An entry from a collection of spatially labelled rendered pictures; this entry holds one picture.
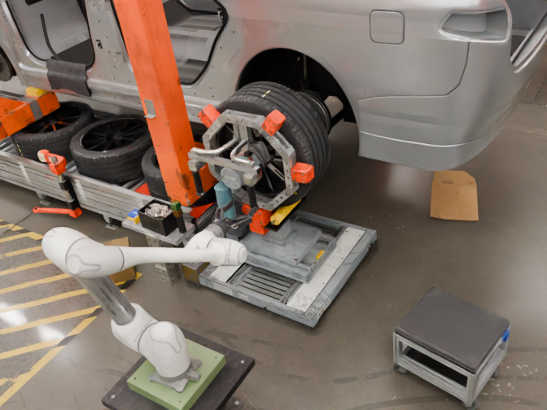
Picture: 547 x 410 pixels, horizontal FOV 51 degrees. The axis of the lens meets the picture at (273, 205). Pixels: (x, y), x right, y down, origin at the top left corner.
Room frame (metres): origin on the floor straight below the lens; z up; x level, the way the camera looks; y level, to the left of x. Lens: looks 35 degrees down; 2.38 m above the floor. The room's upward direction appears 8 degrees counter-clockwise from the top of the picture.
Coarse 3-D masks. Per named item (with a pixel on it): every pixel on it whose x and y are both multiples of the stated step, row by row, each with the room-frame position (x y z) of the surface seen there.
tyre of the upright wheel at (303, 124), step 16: (240, 96) 2.68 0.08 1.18; (256, 96) 2.65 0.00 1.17; (272, 96) 2.65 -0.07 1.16; (288, 96) 2.66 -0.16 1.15; (256, 112) 2.59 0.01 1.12; (288, 112) 2.55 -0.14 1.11; (304, 112) 2.59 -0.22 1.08; (288, 128) 2.48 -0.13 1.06; (304, 128) 2.51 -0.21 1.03; (320, 128) 2.58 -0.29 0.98; (304, 144) 2.45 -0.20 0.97; (320, 144) 2.53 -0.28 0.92; (304, 160) 2.43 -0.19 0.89; (320, 160) 2.51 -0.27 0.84; (320, 176) 2.55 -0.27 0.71; (304, 192) 2.45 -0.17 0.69
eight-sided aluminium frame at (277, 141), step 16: (224, 112) 2.63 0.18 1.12; (240, 112) 2.61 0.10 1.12; (256, 128) 2.49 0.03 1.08; (208, 144) 2.70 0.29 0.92; (272, 144) 2.44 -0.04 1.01; (288, 144) 2.45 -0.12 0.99; (288, 160) 2.39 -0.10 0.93; (288, 176) 2.40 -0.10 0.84; (240, 192) 2.64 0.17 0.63; (288, 192) 2.40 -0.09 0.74; (272, 208) 2.48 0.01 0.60
